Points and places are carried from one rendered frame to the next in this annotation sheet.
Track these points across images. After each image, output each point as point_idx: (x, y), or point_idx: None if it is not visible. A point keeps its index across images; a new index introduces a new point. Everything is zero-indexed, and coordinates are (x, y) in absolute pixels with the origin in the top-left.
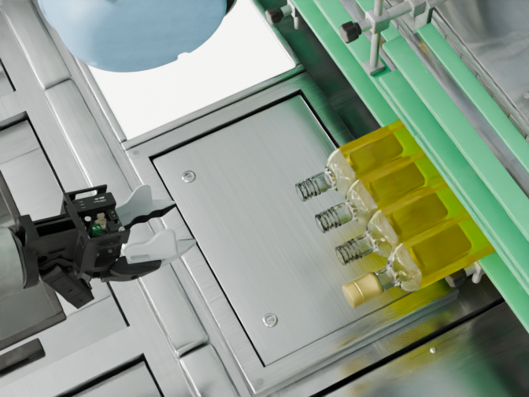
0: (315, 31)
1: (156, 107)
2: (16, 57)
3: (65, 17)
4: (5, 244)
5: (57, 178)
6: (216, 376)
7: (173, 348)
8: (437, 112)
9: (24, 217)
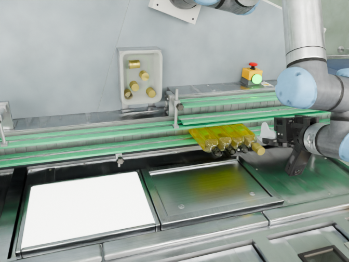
0: (138, 148)
1: (139, 211)
2: None
3: None
4: (320, 123)
5: None
6: (277, 210)
7: (266, 221)
8: (214, 103)
9: (305, 118)
